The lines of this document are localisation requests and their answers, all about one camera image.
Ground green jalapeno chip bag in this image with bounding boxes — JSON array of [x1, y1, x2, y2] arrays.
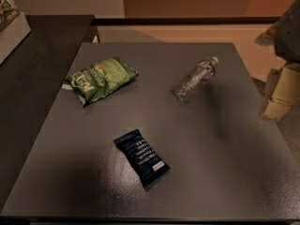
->
[[62, 57, 139, 106]]

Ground patterned snack bag in box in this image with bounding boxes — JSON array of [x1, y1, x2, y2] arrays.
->
[[0, 0, 19, 31]]

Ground clear plastic water bottle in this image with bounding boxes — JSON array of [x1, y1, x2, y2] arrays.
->
[[173, 57, 218, 102]]

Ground dark blue snack bar wrapper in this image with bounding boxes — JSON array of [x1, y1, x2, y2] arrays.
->
[[114, 129, 170, 187]]

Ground cardboard boxes at right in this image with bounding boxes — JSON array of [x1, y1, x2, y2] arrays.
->
[[261, 62, 300, 120]]

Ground white box at left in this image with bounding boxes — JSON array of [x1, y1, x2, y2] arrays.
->
[[0, 12, 31, 64]]

